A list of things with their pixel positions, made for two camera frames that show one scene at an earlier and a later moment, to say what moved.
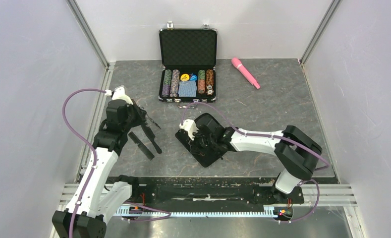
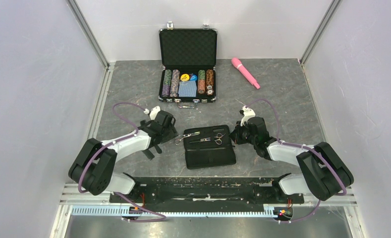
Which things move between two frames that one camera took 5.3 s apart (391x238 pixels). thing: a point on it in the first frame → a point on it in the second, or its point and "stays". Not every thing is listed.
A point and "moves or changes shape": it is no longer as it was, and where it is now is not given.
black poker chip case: [188, 59] stays
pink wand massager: [237, 63] stays
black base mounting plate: [204, 192] stays
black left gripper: [140, 114] → [172, 133]
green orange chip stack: [201, 82] stays
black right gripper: [198, 134] → [235, 135]
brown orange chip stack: [209, 89] stays
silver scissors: [151, 121] moves or changes shape
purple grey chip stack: [175, 83] stays
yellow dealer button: [185, 77] stays
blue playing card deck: [187, 89] stays
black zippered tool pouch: [210, 142] moves or changes shape
